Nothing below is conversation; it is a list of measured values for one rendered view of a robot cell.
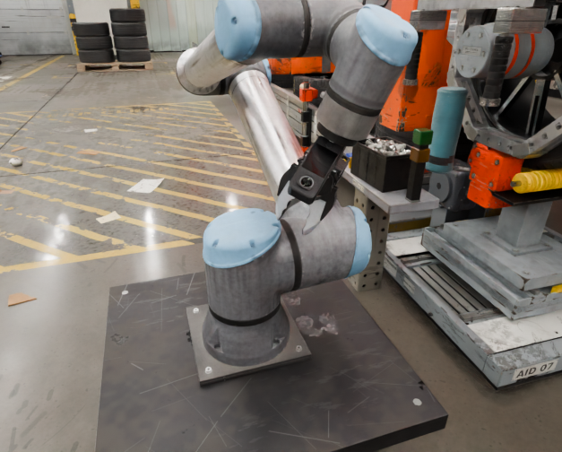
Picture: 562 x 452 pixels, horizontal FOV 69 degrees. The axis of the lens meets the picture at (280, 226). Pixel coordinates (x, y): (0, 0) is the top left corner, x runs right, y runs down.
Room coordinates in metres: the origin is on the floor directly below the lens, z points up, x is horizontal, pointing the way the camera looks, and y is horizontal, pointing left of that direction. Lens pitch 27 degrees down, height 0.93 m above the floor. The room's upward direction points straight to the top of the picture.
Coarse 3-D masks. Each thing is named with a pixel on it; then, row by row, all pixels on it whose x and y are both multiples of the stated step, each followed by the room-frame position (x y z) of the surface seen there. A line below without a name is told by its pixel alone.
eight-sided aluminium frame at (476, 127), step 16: (464, 16) 1.42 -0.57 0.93; (480, 16) 1.44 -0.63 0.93; (448, 80) 1.44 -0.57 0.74; (464, 80) 1.42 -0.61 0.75; (464, 112) 1.34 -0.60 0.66; (480, 112) 1.34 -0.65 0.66; (464, 128) 1.33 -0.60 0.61; (480, 128) 1.28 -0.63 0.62; (544, 128) 1.05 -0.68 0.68; (560, 128) 1.01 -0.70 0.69; (496, 144) 1.19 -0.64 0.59; (512, 144) 1.13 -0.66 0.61; (528, 144) 1.08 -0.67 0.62; (544, 144) 1.04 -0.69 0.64
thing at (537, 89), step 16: (560, 16) 1.23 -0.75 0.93; (560, 32) 1.25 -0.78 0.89; (560, 64) 1.22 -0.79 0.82; (480, 80) 1.43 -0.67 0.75; (512, 80) 1.46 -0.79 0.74; (528, 80) 1.27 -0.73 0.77; (544, 80) 1.21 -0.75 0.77; (560, 80) 1.16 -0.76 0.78; (480, 96) 1.40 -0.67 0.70; (512, 96) 1.30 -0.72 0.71; (528, 96) 1.44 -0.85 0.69; (544, 96) 1.20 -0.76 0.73; (496, 112) 1.36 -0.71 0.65; (512, 112) 1.37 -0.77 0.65; (528, 112) 1.38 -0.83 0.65; (544, 112) 1.40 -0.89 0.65; (512, 128) 1.28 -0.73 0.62; (528, 128) 1.22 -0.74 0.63
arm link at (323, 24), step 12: (312, 0) 0.68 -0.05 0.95; (324, 0) 0.69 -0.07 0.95; (336, 0) 0.70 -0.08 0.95; (348, 0) 0.70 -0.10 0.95; (312, 12) 0.67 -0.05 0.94; (324, 12) 0.68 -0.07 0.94; (336, 12) 0.68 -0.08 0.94; (348, 12) 0.66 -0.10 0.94; (312, 24) 0.67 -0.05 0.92; (324, 24) 0.67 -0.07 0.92; (336, 24) 0.66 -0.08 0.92; (312, 36) 0.67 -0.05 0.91; (324, 36) 0.67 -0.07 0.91; (312, 48) 0.68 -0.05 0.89; (324, 48) 0.68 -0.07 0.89
